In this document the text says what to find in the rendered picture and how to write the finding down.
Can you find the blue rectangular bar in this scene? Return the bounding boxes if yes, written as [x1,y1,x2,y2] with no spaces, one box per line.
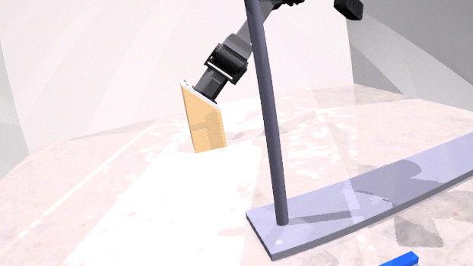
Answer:
[379,251,419,266]

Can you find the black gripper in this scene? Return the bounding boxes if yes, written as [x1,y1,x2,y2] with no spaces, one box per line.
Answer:
[334,0,363,21]

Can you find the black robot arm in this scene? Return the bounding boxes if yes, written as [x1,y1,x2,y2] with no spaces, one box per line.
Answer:
[191,0,305,104]

